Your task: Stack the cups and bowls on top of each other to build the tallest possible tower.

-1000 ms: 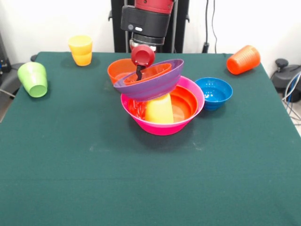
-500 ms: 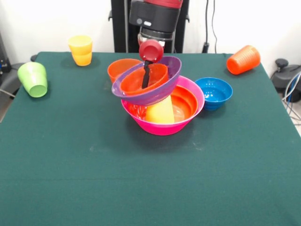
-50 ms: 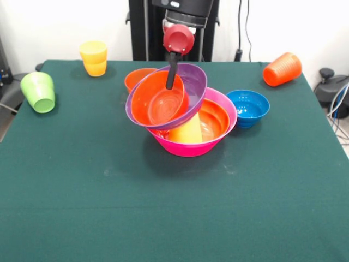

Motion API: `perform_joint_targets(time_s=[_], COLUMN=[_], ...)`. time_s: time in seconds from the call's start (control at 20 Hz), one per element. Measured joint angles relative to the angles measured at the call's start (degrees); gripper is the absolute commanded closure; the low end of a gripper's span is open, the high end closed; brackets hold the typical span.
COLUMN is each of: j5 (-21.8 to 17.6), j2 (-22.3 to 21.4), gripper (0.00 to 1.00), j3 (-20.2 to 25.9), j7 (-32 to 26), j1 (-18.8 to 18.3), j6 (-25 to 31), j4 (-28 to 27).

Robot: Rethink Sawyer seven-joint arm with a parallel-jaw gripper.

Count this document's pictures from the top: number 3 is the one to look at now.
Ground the black chair base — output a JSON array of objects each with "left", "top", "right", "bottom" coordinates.
[
  {"left": 0, "top": 72, "right": 36, "bottom": 110},
  {"left": 313, "top": 67, "right": 349, "bottom": 120}
]

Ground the orange plastic cup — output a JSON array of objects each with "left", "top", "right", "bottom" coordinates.
[{"left": 262, "top": 52, "right": 303, "bottom": 87}]

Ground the blue plastic bowl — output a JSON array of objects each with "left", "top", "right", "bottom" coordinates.
[{"left": 225, "top": 89, "right": 271, "bottom": 129}]

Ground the black column stand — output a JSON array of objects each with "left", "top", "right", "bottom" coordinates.
[{"left": 125, "top": 0, "right": 221, "bottom": 62}]

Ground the large pink plastic bowl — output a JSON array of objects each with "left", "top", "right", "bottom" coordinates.
[{"left": 146, "top": 87, "right": 238, "bottom": 158}]

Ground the small orange plastic bowl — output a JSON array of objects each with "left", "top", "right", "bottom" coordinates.
[
  {"left": 130, "top": 70, "right": 190, "bottom": 127},
  {"left": 124, "top": 68, "right": 159, "bottom": 93}
]

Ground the black hanging wall cable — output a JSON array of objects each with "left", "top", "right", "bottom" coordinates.
[{"left": 235, "top": 0, "right": 253, "bottom": 63}]

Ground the yellow plastic cup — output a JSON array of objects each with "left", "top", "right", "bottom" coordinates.
[
  {"left": 168, "top": 111, "right": 203, "bottom": 145},
  {"left": 79, "top": 40, "right": 108, "bottom": 77}
]

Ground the tangle of floor cables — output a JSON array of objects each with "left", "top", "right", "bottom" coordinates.
[{"left": 326, "top": 83, "right": 349, "bottom": 145}]

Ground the dark green table cloth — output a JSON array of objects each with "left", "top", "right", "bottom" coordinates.
[{"left": 0, "top": 59, "right": 349, "bottom": 262}]

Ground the large orange plastic bowl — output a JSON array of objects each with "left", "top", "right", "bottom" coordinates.
[{"left": 149, "top": 98, "right": 231, "bottom": 142}]

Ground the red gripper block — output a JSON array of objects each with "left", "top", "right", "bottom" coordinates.
[{"left": 163, "top": 23, "right": 196, "bottom": 91}]

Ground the purple plastic bowl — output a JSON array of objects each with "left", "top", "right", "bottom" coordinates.
[{"left": 125, "top": 63, "right": 208, "bottom": 130}]

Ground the green plastic cup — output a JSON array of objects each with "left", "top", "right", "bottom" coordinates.
[{"left": 20, "top": 72, "right": 56, "bottom": 114}]

